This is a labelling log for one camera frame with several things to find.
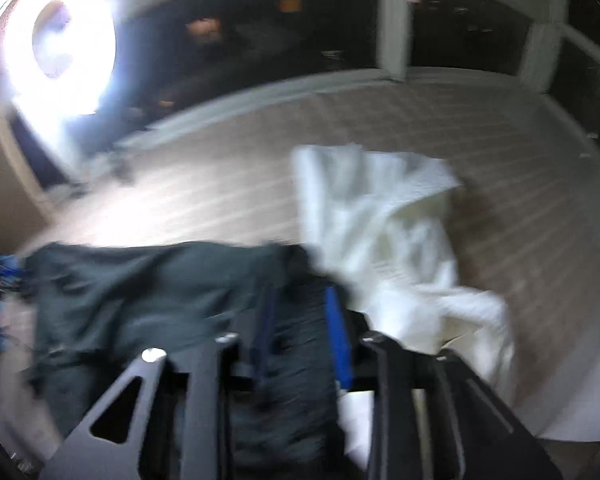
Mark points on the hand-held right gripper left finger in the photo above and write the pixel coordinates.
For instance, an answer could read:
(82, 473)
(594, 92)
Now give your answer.
(261, 332)

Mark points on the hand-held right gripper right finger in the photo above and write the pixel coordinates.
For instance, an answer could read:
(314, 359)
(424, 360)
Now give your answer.
(339, 340)

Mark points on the dark green garment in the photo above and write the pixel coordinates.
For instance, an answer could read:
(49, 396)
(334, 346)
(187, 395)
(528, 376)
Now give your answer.
(130, 290)

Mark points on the white garment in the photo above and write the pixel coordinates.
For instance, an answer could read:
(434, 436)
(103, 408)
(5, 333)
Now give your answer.
(380, 240)

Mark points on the striped beige bedsheet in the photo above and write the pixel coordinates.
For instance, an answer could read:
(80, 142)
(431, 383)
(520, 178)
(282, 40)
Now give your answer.
(220, 195)

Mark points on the clutter of small objects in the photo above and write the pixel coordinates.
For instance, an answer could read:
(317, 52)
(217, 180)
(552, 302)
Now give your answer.
(0, 290)

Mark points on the window frame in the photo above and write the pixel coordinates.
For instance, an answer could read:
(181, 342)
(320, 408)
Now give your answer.
(395, 25)

